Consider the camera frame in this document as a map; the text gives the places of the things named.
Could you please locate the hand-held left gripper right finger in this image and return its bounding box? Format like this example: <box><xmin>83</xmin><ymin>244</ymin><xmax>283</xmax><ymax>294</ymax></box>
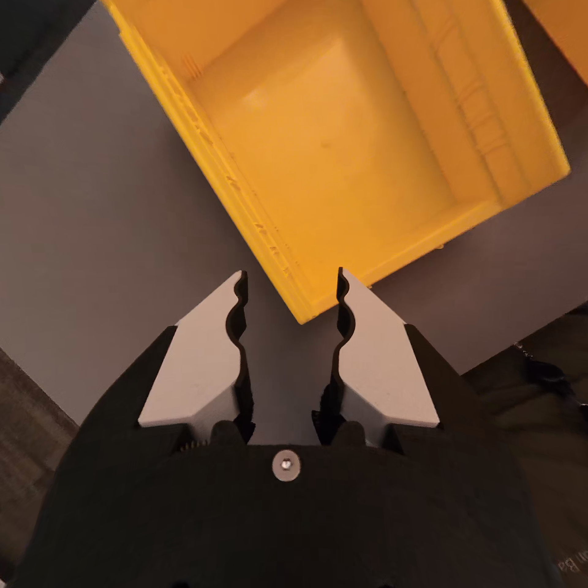
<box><xmin>312</xmin><ymin>266</ymin><xmax>441</xmax><ymax>445</ymax></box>

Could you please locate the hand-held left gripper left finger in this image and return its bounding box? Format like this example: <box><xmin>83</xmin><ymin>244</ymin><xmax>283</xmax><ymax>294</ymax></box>
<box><xmin>138</xmin><ymin>270</ymin><xmax>255</xmax><ymax>444</ymax></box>

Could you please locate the yellow plastic bin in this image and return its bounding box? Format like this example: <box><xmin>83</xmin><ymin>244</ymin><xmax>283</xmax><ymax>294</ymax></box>
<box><xmin>523</xmin><ymin>0</ymin><xmax>588</xmax><ymax>88</ymax></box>
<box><xmin>99</xmin><ymin>0</ymin><xmax>571</xmax><ymax>325</ymax></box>

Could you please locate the black desk mat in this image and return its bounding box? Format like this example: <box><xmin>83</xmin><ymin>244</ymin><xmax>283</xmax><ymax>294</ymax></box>
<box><xmin>0</xmin><ymin>0</ymin><xmax>98</xmax><ymax>126</ymax></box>
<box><xmin>504</xmin><ymin>0</ymin><xmax>588</xmax><ymax>177</ymax></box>

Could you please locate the black cord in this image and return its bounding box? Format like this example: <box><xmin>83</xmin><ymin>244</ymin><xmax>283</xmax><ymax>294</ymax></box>
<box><xmin>514</xmin><ymin>342</ymin><xmax>588</xmax><ymax>414</ymax></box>

